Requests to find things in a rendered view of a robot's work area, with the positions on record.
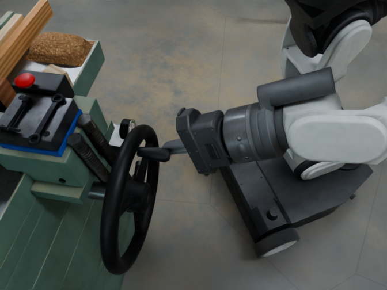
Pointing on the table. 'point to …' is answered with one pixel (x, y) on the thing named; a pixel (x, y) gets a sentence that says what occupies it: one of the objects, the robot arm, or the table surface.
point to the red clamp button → (25, 80)
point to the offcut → (57, 72)
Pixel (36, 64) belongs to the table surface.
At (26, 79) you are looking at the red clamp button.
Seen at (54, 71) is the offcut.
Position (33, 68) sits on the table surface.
